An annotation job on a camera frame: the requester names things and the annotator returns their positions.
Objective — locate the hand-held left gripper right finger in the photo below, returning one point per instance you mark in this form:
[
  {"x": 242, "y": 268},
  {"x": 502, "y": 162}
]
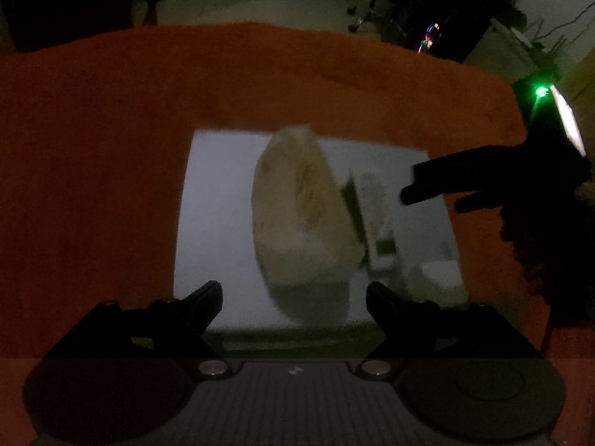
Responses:
[{"x": 379, "y": 299}]

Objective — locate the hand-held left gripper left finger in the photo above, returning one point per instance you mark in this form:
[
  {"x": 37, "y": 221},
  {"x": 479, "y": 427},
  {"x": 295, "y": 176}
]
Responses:
[{"x": 209, "y": 297}]

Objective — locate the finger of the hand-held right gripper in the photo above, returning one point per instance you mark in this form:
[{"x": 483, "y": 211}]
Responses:
[
  {"x": 446, "y": 176},
  {"x": 479, "y": 202}
]

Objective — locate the small white box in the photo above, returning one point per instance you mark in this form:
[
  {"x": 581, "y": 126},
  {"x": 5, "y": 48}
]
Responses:
[{"x": 439, "y": 283}]

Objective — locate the white remote control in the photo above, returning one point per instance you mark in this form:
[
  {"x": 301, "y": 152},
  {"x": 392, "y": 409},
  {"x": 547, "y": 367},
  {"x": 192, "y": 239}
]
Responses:
[{"x": 374, "y": 204}]

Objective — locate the cream cloth pouch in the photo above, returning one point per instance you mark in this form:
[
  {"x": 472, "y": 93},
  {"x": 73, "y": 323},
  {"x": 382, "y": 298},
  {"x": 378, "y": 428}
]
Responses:
[{"x": 297, "y": 213}]

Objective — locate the yellow cabinet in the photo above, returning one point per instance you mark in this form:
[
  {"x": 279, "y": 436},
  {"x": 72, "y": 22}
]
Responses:
[{"x": 583, "y": 72}]

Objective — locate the white side table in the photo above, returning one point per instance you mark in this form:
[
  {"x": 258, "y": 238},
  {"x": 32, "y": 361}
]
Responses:
[{"x": 516, "y": 42}]

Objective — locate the computer with coloured lights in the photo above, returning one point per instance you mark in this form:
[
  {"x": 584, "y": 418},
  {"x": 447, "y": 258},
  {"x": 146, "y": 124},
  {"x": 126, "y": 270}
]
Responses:
[{"x": 430, "y": 32}]

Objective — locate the orange blanket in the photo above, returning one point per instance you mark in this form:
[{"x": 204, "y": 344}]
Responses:
[{"x": 116, "y": 148}]

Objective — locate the office chair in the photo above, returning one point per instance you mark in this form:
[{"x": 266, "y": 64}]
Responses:
[{"x": 367, "y": 4}]

